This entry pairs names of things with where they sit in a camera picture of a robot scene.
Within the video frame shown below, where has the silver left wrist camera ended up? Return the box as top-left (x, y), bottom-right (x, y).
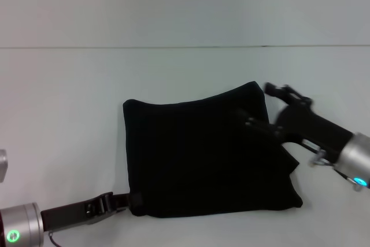
top-left (0, 149), bottom-right (8, 184)

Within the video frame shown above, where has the left arm cable with plug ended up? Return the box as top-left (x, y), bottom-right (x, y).
top-left (47, 229), bottom-right (63, 247)

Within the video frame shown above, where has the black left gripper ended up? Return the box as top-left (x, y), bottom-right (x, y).
top-left (40, 191), bottom-right (145, 233)

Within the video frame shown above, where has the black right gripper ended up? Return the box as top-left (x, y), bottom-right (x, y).
top-left (245, 82), bottom-right (355, 164)

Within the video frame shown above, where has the black shirt with FREE print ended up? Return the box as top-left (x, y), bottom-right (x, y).
top-left (123, 80), bottom-right (304, 218)

